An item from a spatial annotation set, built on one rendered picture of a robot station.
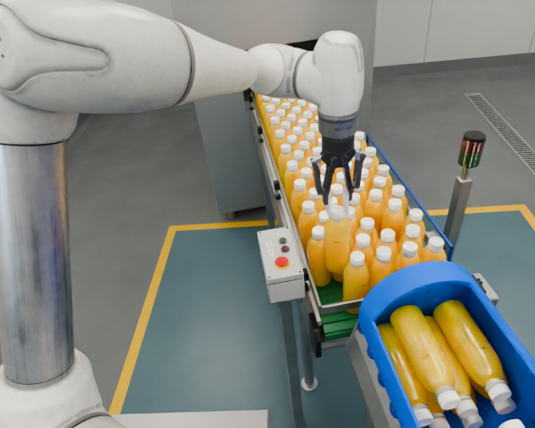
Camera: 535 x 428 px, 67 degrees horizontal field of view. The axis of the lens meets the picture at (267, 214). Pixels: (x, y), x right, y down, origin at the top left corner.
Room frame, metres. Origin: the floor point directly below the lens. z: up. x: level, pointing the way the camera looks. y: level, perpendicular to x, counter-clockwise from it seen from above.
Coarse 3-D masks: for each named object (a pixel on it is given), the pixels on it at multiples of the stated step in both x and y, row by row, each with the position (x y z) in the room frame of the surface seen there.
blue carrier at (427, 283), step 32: (384, 288) 0.57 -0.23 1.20; (416, 288) 0.54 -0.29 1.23; (448, 288) 0.60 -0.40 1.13; (480, 288) 0.54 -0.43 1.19; (384, 320) 0.59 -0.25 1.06; (480, 320) 0.55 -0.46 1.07; (384, 352) 0.45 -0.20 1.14; (512, 352) 0.44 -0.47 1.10; (384, 384) 0.42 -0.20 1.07; (512, 384) 0.40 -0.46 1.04; (448, 416) 0.39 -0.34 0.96; (512, 416) 0.35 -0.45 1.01
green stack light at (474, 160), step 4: (460, 152) 1.06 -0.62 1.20; (464, 152) 1.04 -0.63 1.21; (460, 156) 1.05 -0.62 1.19; (464, 156) 1.04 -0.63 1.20; (468, 156) 1.03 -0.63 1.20; (472, 156) 1.02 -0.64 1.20; (476, 156) 1.02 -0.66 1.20; (480, 156) 1.03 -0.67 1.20; (460, 160) 1.05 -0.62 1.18; (464, 160) 1.04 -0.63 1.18; (468, 160) 1.03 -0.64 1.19; (472, 160) 1.02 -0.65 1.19; (476, 160) 1.02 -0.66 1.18; (460, 164) 1.04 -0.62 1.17; (464, 164) 1.03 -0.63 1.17; (468, 164) 1.03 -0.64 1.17; (472, 164) 1.02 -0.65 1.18; (476, 164) 1.02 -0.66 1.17
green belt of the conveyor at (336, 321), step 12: (324, 288) 0.84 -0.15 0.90; (336, 288) 0.84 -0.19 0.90; (324, 300) 0.80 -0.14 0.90; (336, 300) 0.79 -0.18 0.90; (336, 312) 0.75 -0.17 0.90; (324, 324) 0.71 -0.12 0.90; (336, 324) 0.70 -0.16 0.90; (348, 324) 0.70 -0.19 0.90; (324, 336) 0.69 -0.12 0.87; (336, 336) 0.68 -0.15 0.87
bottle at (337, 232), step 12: (324, 228) 0.82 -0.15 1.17; (336, 228) 0.80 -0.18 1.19; (348, 228) 0.80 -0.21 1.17; (324, 240) 0.82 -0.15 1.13; (336, 240) 0.79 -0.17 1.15; (348, 240) 0.80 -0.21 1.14; (324, 252) 0.82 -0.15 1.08; (336, 252) 0.79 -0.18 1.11; (348, 252) 0.80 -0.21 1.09; (336, 264) 0.79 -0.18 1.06
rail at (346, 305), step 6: (354, 300) 0.72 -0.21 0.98; (360, 300) 0.72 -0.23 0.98; (324, 306) 0.71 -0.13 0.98; (330, 306) 0.71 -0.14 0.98; (336, 306) 0.71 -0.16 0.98; (342, 306) 0.71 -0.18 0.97; (348, 306) 0.71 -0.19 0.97; (354, 306) 0.71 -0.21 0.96; (324, 312) 0.71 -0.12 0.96; (330, 312) 0.71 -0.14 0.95
